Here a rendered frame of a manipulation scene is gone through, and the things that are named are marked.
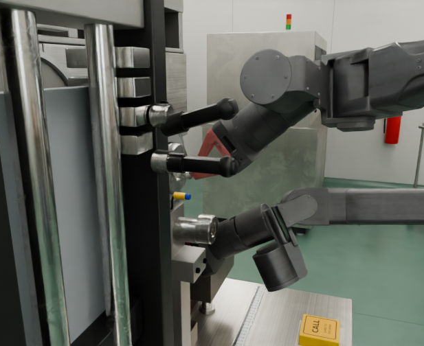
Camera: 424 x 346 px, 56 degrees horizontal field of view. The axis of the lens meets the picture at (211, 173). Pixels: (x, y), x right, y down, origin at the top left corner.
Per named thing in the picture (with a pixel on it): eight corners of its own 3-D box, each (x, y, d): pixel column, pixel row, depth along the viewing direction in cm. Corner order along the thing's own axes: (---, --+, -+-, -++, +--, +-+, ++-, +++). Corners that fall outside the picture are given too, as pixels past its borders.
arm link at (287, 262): (300, 192, 68) (310, 190, 59) (330, 255, 67) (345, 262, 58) (236, 222, 68) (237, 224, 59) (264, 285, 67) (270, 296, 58)
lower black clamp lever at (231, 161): (234, 180, 24) (234, 158, 24) (159, 174, 26) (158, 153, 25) (240, 175, 25) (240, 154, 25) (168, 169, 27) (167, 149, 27)
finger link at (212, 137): (218, 185, 61) (266, 150, 57) (201, 200, 55) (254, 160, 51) (191, 150, 61) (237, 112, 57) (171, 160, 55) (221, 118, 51)
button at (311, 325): (338, 354, 71) (339, 342, 71) (297, 346, 74) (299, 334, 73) (339, 330, 78) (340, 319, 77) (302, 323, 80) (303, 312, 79)
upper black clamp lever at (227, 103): (236, 118, 23) (230, 95, 23) (162, 139, 25) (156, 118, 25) (242, 115, 24) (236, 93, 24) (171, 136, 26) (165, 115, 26)
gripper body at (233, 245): (224, 250, 72) (260, 236, 69) (205, 278, 63) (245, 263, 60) (207, 219, 72) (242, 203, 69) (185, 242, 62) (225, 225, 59)
